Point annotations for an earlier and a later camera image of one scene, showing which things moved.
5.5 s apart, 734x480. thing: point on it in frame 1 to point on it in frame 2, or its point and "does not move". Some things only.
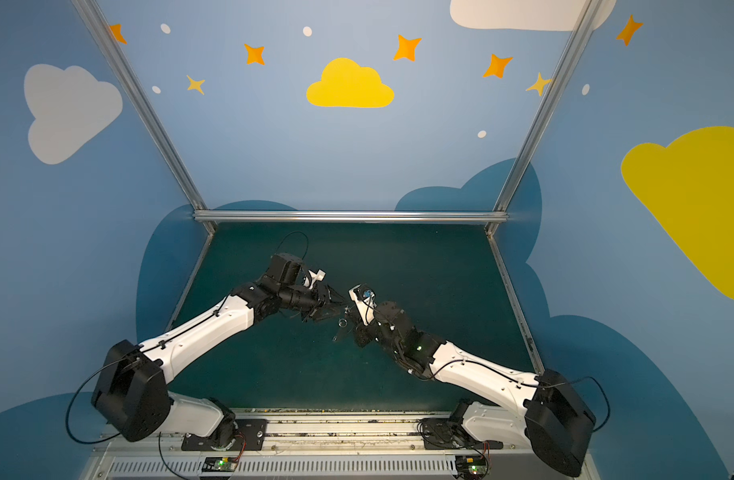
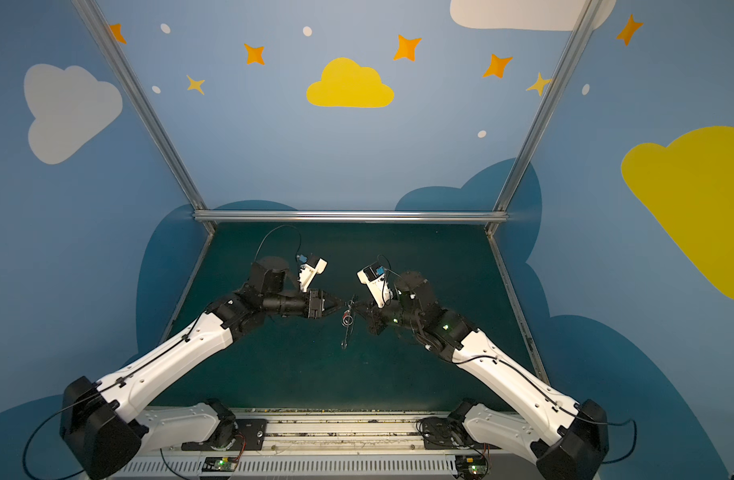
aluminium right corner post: (588, 13) does not move
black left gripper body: (326, 300) does not move
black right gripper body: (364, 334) to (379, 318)
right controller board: (471, 467) does not move
